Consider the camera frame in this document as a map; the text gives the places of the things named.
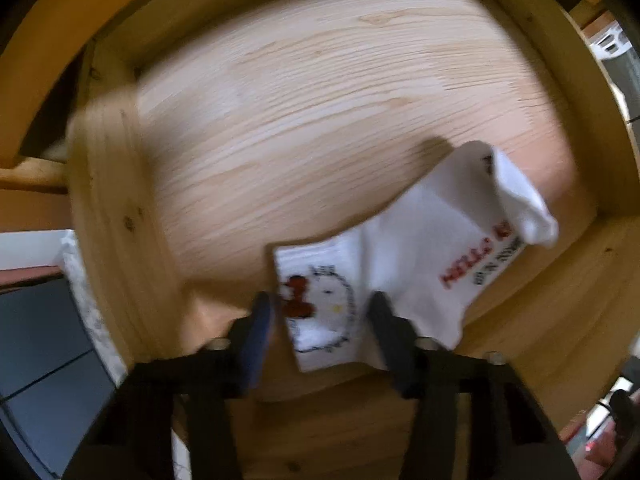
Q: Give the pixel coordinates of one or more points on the white sock cat print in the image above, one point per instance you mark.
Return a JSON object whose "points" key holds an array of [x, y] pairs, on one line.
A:
{"points": [[425, 250]]}

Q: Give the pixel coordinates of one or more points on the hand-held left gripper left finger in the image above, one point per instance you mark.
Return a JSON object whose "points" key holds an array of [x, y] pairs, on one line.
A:
{"points": [[257, 340]]}

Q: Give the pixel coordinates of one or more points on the wooden drawer with clothes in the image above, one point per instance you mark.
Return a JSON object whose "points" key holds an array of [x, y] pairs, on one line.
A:
{"points": [[300, 110]]}

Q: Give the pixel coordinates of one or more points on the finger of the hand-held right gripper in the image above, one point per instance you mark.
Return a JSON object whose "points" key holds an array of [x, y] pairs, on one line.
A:
{"points": [[620, 410]]}

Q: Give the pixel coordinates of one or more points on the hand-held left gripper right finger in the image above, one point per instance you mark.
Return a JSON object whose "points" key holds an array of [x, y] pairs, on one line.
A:
{"points": [[387, 340]]}

